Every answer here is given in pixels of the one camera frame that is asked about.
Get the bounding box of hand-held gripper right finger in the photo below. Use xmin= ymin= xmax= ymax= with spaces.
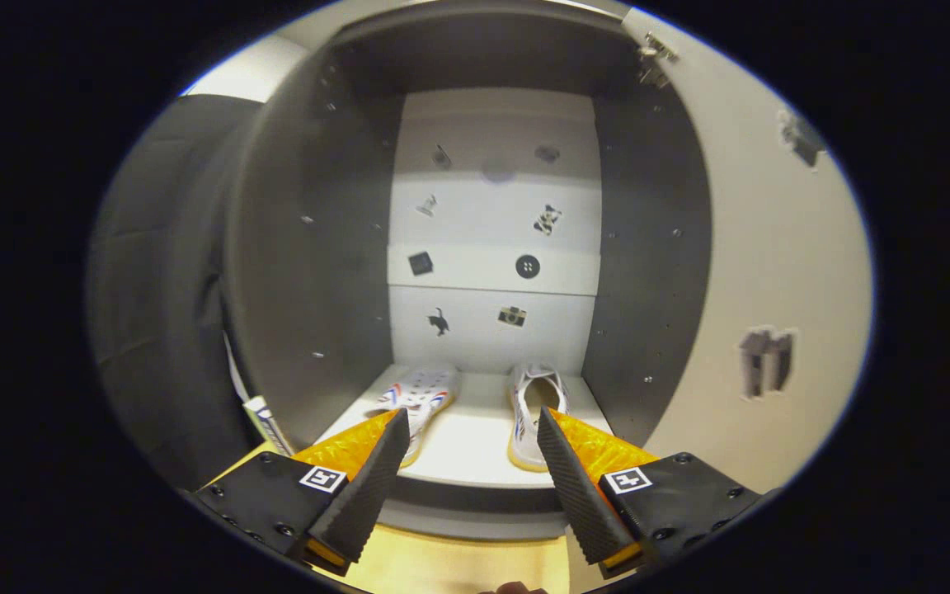
xmin=534 ymin=406 xmax=777 ymax=580

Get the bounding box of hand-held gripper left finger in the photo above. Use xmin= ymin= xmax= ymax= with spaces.
xmin=195 ymin=408 xmax=412 ymax=577

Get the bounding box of white shoe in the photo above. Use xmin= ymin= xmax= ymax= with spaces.
xmin=508 ymin=363 xmax=571 ymax=473
xmin=376 ymin=365 xmax=461 ymax=469

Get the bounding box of dark grey shoe cabinet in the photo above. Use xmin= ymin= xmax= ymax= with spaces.
xmin=223 ymin=8 xmax=715 ymax=541

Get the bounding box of metal door hinge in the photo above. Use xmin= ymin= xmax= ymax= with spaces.
xmin=638 ymin=33 xmax=680 ymax=87

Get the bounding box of green spine book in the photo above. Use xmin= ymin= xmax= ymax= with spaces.
xmin=242 ymin=394 xmax=294 ymax=457

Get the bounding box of black backdrop cloth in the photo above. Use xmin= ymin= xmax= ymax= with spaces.
xmin=87 ymin=95 xmax=249 ymax=488

